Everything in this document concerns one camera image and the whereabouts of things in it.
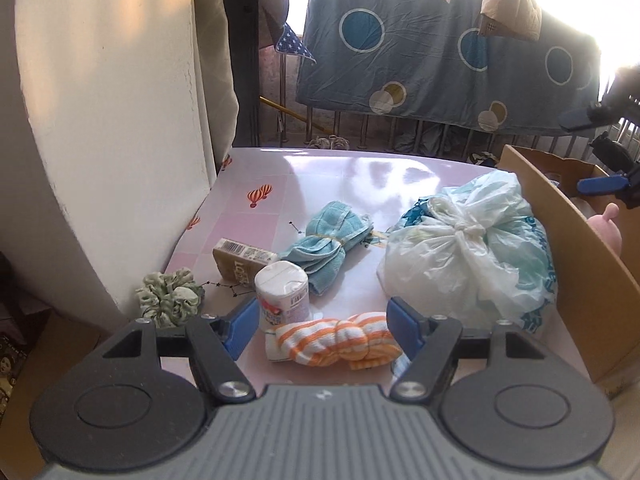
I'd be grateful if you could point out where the blue towel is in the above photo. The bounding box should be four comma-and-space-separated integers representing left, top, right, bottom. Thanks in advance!
277, 200, 376, 297

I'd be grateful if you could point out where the dark printed package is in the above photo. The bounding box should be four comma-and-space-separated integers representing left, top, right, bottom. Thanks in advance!
0, 332, 29, 414

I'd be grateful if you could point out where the blue star-patterned cloth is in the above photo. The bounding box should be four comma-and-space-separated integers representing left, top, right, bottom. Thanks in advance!
274, 22, 319, 64

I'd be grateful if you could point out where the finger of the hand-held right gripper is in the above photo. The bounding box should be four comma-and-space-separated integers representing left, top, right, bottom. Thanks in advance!
576, 132, 640, 207
557, 100, 621, 133

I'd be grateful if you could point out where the green scrunchie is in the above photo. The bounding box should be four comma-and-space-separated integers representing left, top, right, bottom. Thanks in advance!
136, 267, 206, 330

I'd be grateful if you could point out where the black upright panel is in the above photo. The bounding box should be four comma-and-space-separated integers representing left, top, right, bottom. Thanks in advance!
221, 0, 262, 149

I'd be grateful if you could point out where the brown tissue pack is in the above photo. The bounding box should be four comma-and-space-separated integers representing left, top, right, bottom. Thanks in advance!
212, 238, 281, 284

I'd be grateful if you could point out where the white tissue roll pack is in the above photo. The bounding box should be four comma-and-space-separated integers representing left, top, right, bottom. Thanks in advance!
254, 260, 312, 332

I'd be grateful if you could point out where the yellow broom stick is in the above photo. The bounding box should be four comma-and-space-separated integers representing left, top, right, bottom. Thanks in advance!
258, 95, 309, 124

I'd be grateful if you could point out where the large white plastic bag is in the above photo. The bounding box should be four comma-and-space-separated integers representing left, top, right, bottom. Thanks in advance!
376, 170, 559, 336

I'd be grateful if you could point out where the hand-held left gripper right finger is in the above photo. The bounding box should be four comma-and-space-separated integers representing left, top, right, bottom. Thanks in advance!
387, 296, 540, 405

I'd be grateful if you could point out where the pink plush toy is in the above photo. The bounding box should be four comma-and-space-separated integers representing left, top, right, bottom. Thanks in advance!
586, 202, 626, 257

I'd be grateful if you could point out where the blue bedsheet with circles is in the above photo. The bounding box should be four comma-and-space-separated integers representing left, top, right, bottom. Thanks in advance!
295, 0, 604, 137

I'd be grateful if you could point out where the beige hanging cloth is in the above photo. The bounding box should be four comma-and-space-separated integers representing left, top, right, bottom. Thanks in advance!
477, 0, 547, 41

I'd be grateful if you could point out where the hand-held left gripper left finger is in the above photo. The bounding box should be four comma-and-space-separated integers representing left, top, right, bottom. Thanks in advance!
102, 296, 261, 407

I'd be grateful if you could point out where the orange striped towel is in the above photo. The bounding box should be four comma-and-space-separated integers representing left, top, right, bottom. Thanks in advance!
265, 311, 404, 372

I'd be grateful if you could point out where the brown cardboard carton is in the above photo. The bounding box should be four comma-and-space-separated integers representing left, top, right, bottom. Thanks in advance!
0, 305, 119, 467

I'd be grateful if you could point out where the beige mattress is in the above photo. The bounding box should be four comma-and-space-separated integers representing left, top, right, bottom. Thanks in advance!
192, 0, 291, 174

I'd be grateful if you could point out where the cardboard box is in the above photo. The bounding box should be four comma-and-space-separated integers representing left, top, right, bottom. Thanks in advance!
500, 144, 640, 402

